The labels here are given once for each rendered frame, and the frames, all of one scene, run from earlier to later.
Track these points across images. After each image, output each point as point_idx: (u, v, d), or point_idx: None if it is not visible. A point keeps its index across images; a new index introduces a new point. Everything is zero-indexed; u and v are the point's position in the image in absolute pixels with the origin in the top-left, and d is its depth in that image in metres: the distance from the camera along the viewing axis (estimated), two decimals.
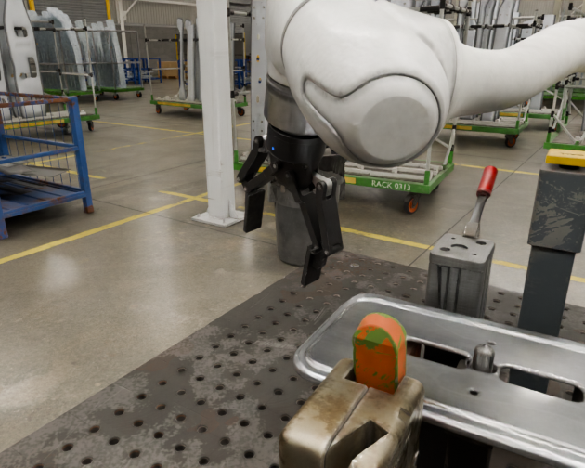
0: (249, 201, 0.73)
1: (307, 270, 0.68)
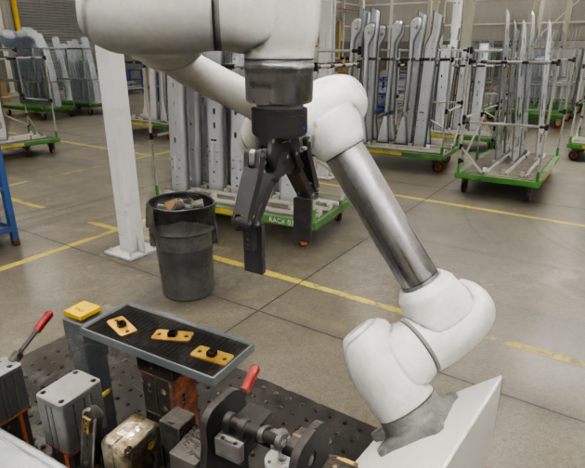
0: (264, 231, 0.66)
1: (311, 223, 0.78)
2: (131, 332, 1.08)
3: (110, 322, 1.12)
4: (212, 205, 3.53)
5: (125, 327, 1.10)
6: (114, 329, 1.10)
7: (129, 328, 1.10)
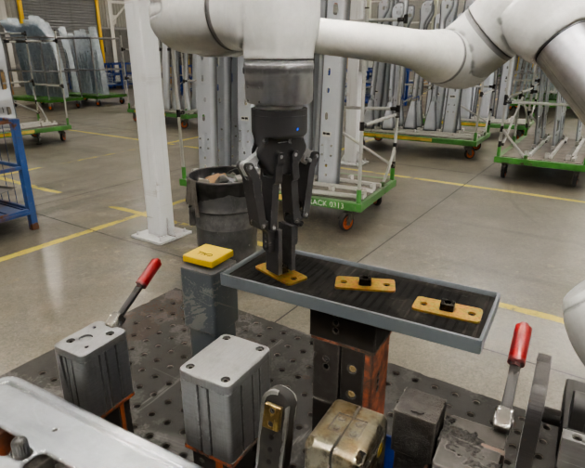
0: (281, 236, 0.71)
1: (294, 251, 0.74)
2: (301, 279, 0.72)
3: (263, 268, 0.76)
4: (259, 178, 3.17)
5: (288, 273, 0.74)
6: (273, 275, 0.74)
7: (293, 274, 0.74)
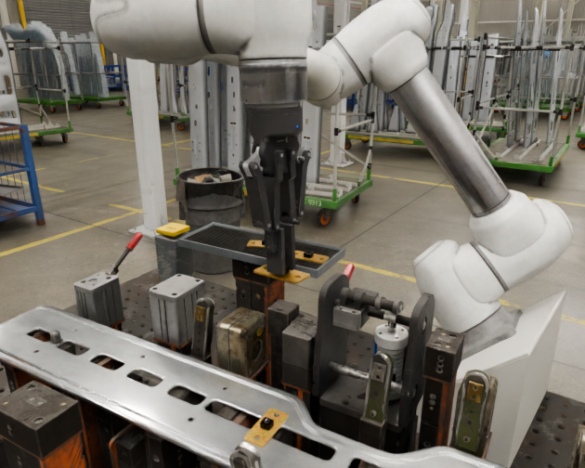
0: (284, 235, 0.72)
1: (293, 250, 0.74)
2: (305, 278, 0.73)
3: (262, 271, 0.75)
4: (240, 178, 3.61)
5: (290, 273, 0.74)
6: (276, 276, 0.73)
7: (295, 273, 0.74)
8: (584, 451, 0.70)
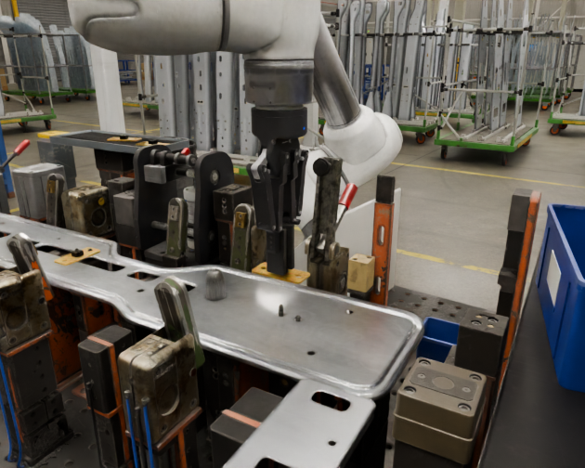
0: (286, 235, 0.72)
1: (293, 249, 0.74)
2: (306, 277, 0.73)
3: (261, 271, 0.75)
4: (192, 145, 3.78)
5: (290, 272, 0.75)
6: (277, 276, 0.73)
7: (295, 272, 0.75)
8: (307, 252, 0.87)
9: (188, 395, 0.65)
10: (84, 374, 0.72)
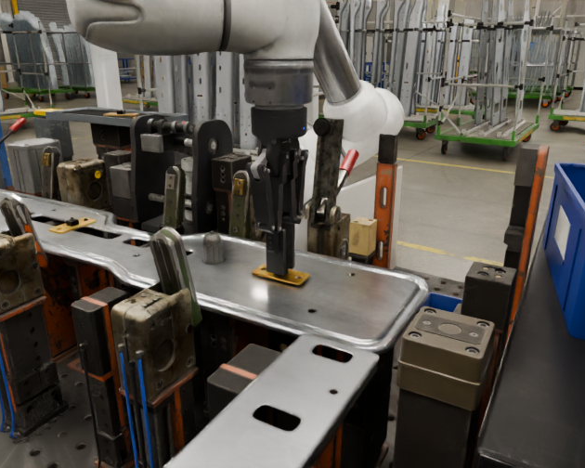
0: (285, 235, 0.71)
1: (293, 248, 0.75)
2: (306, 278, 0.73)
3: (261, 272, 0.75)
4: (191, 136, 3.76)
5: (290, 274, 0.75)
6: (277, 278, 0.74)
7: (295, 273, 0.75)
8: (307, 216, 0.85)
9: (185, 352, 0.63)
10: (78, 335, 0.70)
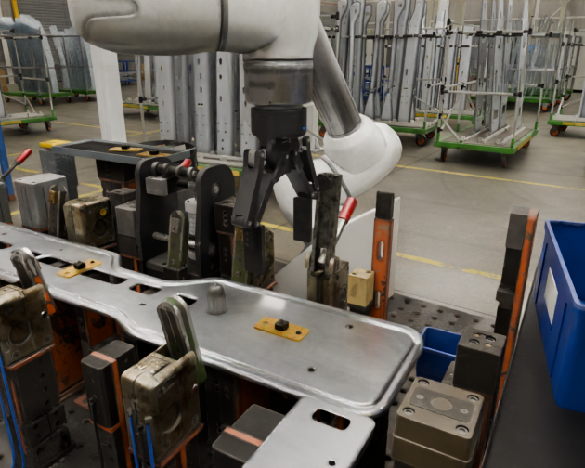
0: (264, 231, 0.66)
1: (311, 223, 0.78)
2: (306, 333, 0.77)
3: (263, 327, 0.78)
4: (192, 149, 3.79)
5: (290, 329, 0.78)
6: (278, 332, 0.77)
7: (295, 329, 0.78)
8: (307, 266, 0.88)
9: (190, 411, 0.66)
10: (87, 389, 0.73)
